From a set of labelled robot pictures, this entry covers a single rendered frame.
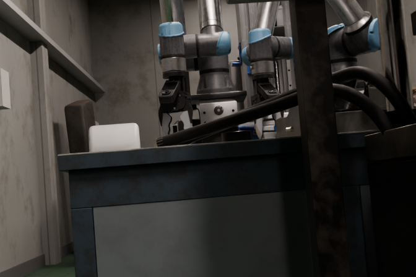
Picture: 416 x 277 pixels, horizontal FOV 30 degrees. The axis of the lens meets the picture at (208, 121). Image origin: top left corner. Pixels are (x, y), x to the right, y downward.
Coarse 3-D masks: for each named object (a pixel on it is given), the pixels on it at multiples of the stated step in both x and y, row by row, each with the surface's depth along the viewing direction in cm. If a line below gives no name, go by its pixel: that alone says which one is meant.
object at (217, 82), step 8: (200, 72) 298; (208, 72) 294; (216, 72) 294; (224, 72) 295; (200, 80) 297; (208, 80) 293; (216, 80) 293; (224, 80) 294; (200, 88) 295; (208, 88) 292; (216, 88) 292; (224, 88) 292; (232, 88) 295
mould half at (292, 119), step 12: (372, 96) 212; (384, 96) 213; (384, 108) 212; (276, 120) 246; (288, 120) 226; (336, 120) 198; (348, 120) 199; (360, 120) 199; (288, 132) 227; (300, 132) 210
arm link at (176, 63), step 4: (164, 60) 234; (168, 60) 233; (172, 60) 233; (176, 60) 233; (180, 60) 233; (184, 60) 235; (160, 64) 237; (164, 64) 234; (168, 64) 233; (172, 64) 232; (176, 64) 233; (180, 64) 233; (184, 64) 235; (164, 68) 234; (168, 68) 233; (172, 68) 232; (176, 68) 232; (180, 68) 233; (184, 68) 234; (164, 72) 235
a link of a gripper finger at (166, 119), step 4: (164, 116) 233; (168, 116) 233; (164, 120) 233; (168, 120) 233; (164, 124) 233; (168, 124) 233; (164, 128) 233; (168, 128) 233; (164, 132) 233; (168, 132) 233
